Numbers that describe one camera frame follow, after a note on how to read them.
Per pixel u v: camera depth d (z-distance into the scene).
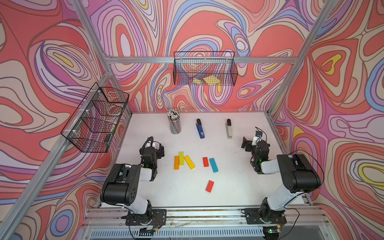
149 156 0.70
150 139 0.72
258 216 0.73
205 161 0.93
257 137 0.81
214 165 0.91
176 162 0.92
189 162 0.92
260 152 0.73
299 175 0.47
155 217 0.73
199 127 1.08
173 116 0.93
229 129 1.05
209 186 0.83
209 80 0.91
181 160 0.93
